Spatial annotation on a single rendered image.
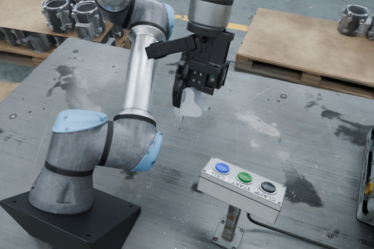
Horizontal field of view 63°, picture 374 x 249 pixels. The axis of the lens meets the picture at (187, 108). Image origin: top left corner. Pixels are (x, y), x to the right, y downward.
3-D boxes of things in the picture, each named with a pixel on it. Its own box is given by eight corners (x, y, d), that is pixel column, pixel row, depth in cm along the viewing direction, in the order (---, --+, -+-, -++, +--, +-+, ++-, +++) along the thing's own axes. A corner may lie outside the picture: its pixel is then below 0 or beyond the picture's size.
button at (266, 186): (274, 191, 63) (277, 184, 62) (272, 199, 60) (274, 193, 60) (260, 185, 64) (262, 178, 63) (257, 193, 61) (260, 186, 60)
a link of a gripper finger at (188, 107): (194, 137, 61) (203, 95, 57) (168, 127, 63) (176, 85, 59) (200, 130, 64) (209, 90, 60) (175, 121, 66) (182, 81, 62)
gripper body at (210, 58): (211, 99, 56) (226, 34, 51) (170, 85, 59) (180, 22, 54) (224, 88, 63) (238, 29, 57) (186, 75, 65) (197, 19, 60)
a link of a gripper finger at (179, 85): (176, 110, 59) (183, 68, 55) (169, 108, 60) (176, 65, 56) (186, 103, 63) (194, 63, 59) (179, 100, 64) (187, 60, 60)
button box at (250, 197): (280, 204, 66) (288, 185, 63) (274, 225, 60) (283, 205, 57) (207, 173, 71) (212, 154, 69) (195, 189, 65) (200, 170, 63)
